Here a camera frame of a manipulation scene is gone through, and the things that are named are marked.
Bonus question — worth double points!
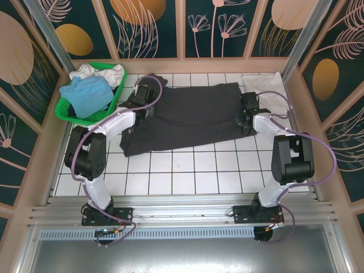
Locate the dark grey t-shirt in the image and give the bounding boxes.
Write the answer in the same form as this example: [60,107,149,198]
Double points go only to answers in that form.
[119,81,258,157]

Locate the folded white t-shirt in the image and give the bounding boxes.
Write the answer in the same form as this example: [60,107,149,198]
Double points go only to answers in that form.
[241,71,291,114]

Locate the crumpled white t-shirt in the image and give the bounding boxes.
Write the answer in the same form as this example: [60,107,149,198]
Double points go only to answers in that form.
[69,63,126,88]

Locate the light blue t-shirt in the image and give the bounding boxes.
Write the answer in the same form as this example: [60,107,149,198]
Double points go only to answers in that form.
[59,75,114,119]

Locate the green plastic basket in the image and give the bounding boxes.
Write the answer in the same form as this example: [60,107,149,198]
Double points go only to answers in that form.
[54,61,128,128]

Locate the grey sheet metal panel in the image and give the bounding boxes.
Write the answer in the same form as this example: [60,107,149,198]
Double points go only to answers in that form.
[16,224,350,273]

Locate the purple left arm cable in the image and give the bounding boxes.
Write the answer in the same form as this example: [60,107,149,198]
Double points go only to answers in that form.
[69,73,164,247]

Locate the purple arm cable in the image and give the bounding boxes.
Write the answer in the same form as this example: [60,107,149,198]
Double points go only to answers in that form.
[255,90,338,245]
[69,73,164,247]

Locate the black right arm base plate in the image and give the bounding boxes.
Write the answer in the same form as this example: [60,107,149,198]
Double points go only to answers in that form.
[232,205,284,225]

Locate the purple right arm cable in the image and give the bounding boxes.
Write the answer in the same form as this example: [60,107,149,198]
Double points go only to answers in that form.
[255,90,338,245]

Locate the aluminium frame post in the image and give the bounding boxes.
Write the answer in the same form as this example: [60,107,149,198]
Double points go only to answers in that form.
[24,0,75,77]
[280,0,324,83]

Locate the aluminium extrusion rail frame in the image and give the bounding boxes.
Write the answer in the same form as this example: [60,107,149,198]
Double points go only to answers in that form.
[27,195,339,231]

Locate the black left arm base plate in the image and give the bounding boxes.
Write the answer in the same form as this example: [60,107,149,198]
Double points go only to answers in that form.
[81,207,134,227]

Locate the slotted grey cable duct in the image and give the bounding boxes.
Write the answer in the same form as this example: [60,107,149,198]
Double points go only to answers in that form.
[38,227,257,239]

